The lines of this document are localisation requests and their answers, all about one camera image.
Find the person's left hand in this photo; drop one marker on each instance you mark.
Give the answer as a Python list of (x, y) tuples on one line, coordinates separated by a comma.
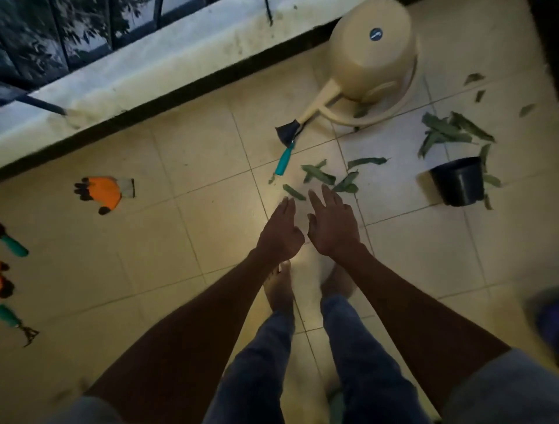
[(279, 231)]

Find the person's right hand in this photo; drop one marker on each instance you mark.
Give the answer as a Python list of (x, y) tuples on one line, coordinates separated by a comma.
[(334, 227)]

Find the small black plastic pot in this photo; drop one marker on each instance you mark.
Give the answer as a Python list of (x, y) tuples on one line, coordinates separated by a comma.
[(458, 181)]

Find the green leaves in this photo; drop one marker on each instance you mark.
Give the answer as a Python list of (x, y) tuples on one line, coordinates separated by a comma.
[(436, 124)]

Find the beige plastic watering can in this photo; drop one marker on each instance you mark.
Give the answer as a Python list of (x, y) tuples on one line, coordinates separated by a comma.
[(371, 65)]

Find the person's right forearm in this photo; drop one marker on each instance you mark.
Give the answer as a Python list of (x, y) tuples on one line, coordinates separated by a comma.
[(415, 314)]

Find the person's left forearm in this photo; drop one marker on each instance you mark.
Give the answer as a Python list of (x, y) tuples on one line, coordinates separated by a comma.
[(174, 340)]

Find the person's left foot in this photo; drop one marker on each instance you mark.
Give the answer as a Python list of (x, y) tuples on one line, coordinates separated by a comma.
[(279, 284)]

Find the person's right leg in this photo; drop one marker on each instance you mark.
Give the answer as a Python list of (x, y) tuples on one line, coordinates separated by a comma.
[(371, 371)]

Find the person's grey shirt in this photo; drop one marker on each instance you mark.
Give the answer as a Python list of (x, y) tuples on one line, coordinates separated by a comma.
[(502, 393)]

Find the grey glove packaging card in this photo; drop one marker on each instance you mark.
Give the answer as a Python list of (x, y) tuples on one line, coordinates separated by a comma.
[(126, 188)]

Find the black metal railing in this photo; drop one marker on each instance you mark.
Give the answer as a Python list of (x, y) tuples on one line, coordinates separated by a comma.
[(39, 105)]

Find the green trees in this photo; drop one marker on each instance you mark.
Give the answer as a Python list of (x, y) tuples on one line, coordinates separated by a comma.
[(30, 43)]

